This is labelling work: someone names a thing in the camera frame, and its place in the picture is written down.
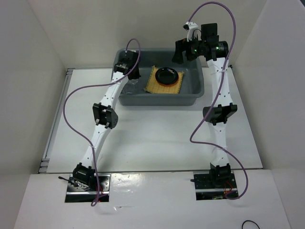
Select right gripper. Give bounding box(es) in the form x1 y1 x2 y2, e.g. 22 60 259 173
171 33 205 64

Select bamboo mat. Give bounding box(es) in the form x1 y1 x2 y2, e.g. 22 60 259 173
145 66 184 94

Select black plate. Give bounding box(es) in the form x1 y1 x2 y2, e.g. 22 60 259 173
155 67 179 83

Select orange plastic plate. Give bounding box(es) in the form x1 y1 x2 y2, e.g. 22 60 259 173
157 80 178 87

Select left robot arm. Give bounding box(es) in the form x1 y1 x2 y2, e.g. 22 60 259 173
72 51 140 191

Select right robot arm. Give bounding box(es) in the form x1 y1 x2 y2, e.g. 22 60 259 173
172 22 237 187

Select grey plastic bin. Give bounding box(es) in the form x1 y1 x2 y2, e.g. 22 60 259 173
119 48 204 106

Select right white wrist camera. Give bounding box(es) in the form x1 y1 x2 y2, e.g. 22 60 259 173
183 21 198 42

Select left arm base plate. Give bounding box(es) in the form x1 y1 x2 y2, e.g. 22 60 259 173
65 174 111 203

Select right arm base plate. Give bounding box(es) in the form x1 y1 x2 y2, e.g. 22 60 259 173
190 171 239 200

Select black cable loop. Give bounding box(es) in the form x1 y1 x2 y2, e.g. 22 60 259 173
242 220 262 229

